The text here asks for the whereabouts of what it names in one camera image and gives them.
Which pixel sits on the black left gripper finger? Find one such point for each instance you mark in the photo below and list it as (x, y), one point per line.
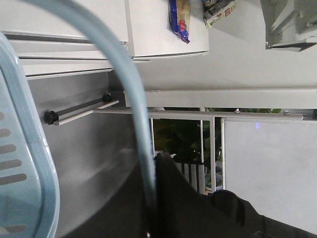
(184, 213)

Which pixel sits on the light blue plastic basket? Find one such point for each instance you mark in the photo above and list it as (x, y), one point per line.
(29, 189)

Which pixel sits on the white rolling whiteboard stand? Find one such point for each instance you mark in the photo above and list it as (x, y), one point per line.
(261, 149)

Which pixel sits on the white store shelving unit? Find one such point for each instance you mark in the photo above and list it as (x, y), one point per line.
(48, 46)

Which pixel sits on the blue snack packet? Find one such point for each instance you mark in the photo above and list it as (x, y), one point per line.
(179, 18)

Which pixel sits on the green white snack packet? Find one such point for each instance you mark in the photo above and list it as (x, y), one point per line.
(215, 10)

